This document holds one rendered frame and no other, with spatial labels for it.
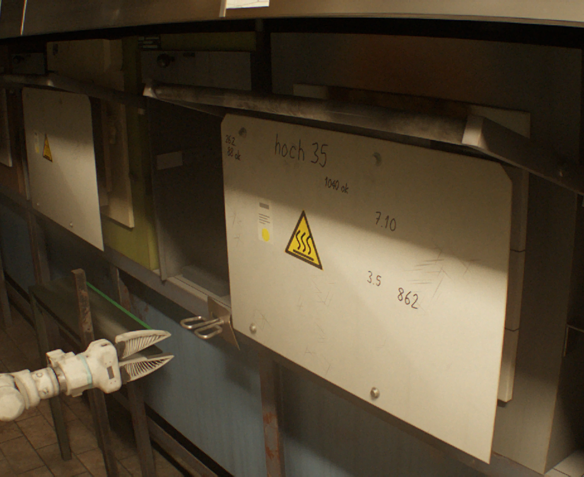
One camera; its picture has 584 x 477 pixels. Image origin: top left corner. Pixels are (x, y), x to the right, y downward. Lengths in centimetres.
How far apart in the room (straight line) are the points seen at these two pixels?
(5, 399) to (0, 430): 167
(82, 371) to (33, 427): 161
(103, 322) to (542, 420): 139
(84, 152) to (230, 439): 84
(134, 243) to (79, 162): 27
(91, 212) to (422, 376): 115
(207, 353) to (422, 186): 112
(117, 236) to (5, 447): 114
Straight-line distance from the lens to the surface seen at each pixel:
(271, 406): 165
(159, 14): 107
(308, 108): 92
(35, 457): 284
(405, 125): 80
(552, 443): 111
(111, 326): 211
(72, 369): 144
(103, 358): 145
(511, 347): 107
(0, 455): 290
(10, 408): 140
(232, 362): 185
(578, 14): 57
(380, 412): 134
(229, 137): 129
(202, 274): 185
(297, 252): 118
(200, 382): 205
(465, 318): 95
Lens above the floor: 151
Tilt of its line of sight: 18 degrees down
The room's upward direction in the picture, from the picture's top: 2 degrees counter-clockwise
